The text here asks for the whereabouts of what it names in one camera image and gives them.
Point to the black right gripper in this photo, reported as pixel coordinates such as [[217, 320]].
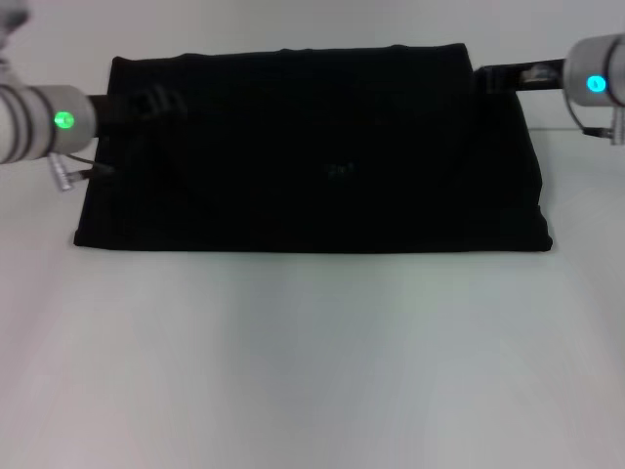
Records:
[[527, 75]]

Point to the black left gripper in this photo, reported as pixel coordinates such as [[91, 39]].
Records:
[[114, 115]]

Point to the black shirt with FREE print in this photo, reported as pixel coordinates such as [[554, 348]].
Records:
[[317, 195]]

